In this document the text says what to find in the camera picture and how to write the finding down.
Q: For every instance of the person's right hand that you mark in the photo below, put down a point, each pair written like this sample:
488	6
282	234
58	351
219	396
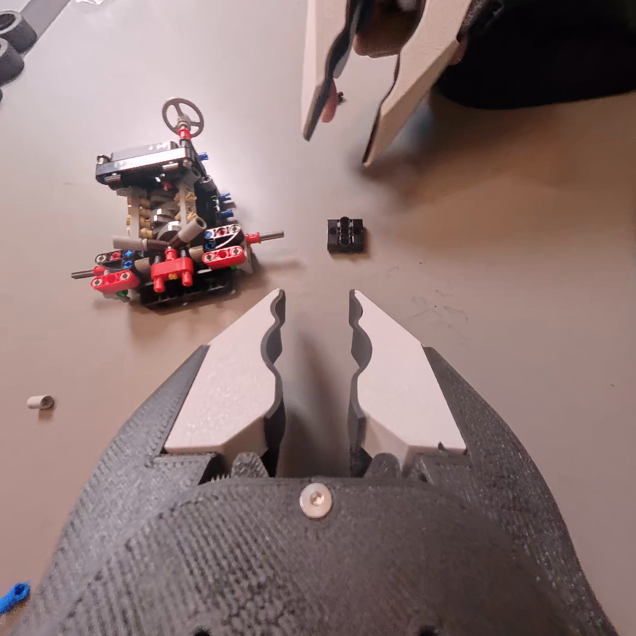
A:
382	35

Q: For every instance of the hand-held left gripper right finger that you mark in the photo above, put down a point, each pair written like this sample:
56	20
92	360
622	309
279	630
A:
402	392

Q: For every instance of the partly built lego car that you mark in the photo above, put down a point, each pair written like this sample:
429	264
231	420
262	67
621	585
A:
169	233

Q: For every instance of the black rubber lego tire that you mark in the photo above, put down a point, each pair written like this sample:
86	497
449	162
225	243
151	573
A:
17	35
7	64

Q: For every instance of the grey lego tube connector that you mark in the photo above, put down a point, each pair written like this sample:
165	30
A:
40	402

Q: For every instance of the black square lego frame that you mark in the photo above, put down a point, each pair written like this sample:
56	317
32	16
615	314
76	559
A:
346	236

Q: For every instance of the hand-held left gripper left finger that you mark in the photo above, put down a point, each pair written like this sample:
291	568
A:
223	392

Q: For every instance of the blue lego pin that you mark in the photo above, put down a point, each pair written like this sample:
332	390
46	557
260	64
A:
14	598

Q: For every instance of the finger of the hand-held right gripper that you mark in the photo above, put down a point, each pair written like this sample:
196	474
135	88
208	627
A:
318	44
422	69

